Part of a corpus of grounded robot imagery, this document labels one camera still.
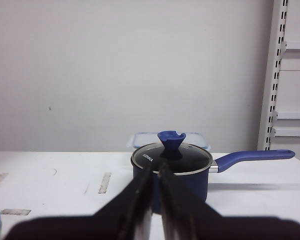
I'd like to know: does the dark blue saucepan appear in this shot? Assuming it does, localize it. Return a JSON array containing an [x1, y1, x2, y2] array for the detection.
[[132, 149, 295, 214]]

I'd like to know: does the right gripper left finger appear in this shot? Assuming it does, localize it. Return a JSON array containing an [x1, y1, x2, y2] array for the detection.
[[5, 166, 154, 240]]

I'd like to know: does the white slotted shelf upright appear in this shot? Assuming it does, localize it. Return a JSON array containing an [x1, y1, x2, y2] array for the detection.
[[257, 0, 300, 150]]

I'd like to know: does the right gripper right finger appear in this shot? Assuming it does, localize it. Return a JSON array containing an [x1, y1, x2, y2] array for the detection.
[[159, 163, 300, 240]]

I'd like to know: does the clear plastic food container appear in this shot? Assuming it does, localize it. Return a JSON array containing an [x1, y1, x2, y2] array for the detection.
[[126, 132, 211, 151]]

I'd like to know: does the glass pot lid blue knob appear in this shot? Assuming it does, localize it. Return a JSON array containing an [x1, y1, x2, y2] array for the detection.
[[130, 135, 213, 176]]

